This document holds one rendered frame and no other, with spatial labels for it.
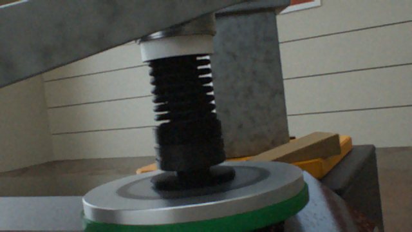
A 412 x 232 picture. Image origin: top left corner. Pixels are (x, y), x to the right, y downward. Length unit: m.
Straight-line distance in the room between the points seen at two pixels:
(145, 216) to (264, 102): 0.93
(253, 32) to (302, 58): 5.49
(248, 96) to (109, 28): 0.93
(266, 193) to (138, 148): 8.00
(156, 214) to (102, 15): 0.16
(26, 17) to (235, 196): 0.20
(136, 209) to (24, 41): 0.15
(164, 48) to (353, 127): 6.22
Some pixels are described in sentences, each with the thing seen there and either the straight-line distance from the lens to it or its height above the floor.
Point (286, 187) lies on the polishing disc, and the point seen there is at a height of 0.87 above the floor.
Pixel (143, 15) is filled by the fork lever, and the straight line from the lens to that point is 0.40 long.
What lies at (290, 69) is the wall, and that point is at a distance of 6.85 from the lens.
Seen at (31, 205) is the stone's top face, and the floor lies 0.85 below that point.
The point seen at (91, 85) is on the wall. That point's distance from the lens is 8.94.
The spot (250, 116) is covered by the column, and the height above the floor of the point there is 0.88.
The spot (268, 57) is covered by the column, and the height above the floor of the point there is 1.03.
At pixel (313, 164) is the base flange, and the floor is 0.78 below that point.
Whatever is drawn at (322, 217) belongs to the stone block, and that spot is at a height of 0.82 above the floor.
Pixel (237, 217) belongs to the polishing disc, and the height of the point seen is 0.86.
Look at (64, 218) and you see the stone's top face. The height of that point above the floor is 0.85.
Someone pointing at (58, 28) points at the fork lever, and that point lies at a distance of 0.37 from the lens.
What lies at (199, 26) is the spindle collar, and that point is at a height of 1.02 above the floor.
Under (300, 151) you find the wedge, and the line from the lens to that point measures 1.13.
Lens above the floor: 0.96
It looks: 3 degrees down
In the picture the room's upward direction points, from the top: 7 degrees counter-clockwise
